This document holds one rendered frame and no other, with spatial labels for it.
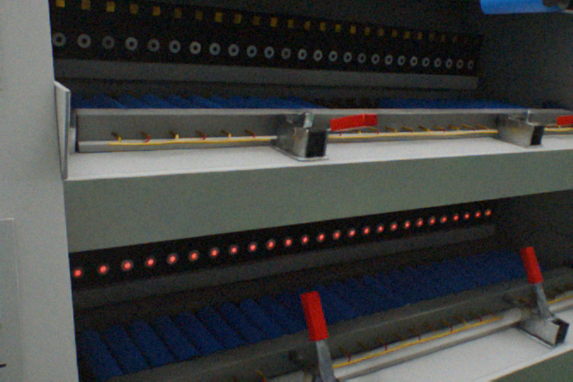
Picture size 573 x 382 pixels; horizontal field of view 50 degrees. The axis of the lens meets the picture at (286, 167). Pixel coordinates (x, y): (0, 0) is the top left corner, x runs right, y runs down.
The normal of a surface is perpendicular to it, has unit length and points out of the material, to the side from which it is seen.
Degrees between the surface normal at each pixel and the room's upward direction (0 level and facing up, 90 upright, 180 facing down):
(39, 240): 90
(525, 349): 23
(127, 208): 112
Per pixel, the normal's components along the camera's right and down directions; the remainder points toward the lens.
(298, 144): -0.83, 0.05
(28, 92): 0.55, -0.10
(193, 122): 0.55, 0.29
